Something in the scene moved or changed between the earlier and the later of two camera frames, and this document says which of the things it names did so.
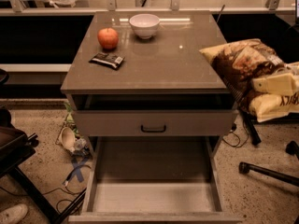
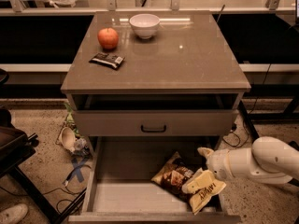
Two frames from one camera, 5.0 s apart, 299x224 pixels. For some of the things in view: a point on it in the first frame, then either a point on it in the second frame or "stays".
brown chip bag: (240, 62) -> (196, 186)
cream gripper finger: (285, 84) -> (218, 162)
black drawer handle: (153, 130) stays
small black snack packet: (107, 59) stays
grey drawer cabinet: (149, 75) stays
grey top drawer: (155, 123) stays
